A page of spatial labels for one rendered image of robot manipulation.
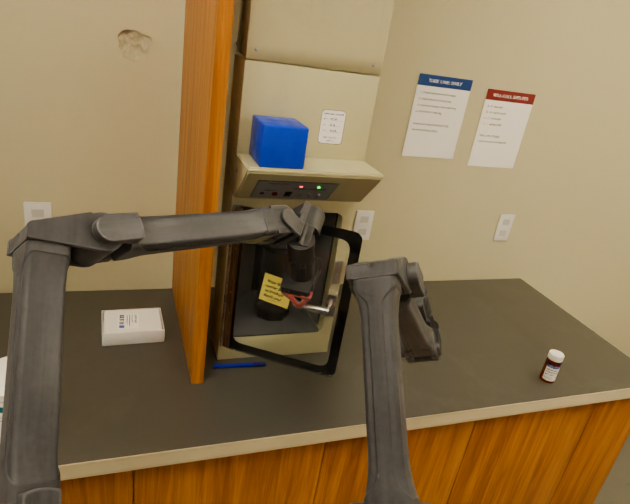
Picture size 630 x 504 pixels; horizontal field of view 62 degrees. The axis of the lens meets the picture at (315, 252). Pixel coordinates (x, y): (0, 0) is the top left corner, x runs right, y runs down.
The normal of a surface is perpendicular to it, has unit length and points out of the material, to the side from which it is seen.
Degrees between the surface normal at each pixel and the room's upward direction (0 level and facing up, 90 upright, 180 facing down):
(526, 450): 90
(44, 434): 50
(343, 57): 90
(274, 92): 90
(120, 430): 0
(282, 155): 90
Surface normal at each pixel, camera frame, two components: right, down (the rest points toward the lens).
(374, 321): -0.33, -0.34
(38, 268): 0.69, -0.16
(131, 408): 0.15, -0.90
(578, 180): 0.32, 0.43
